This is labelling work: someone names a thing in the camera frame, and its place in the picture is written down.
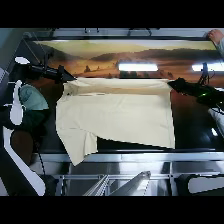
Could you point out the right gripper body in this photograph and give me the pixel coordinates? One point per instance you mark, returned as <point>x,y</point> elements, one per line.
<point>180,86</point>

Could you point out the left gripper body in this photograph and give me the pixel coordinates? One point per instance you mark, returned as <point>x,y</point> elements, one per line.
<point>61,75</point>

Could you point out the cream T-shirt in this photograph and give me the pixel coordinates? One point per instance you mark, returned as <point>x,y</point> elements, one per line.
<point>126,116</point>

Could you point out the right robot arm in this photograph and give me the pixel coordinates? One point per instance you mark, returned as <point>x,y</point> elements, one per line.
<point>210,95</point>

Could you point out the person's forearm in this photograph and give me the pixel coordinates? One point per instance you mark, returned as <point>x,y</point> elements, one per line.
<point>221,48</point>

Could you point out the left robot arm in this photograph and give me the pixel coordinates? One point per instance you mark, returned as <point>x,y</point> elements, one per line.
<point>16,110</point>

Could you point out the person's hand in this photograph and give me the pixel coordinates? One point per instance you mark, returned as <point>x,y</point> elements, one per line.
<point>216,35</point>

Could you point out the pale green garment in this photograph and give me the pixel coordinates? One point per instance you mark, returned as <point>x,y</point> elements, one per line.
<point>32,98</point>

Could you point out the dark green garment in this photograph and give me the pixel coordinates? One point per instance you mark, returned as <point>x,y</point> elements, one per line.
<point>35,120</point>

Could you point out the brown garment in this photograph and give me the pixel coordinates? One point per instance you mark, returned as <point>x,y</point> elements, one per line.
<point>21,146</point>

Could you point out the silver frame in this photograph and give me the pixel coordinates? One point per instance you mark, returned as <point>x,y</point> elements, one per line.
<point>133,158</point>

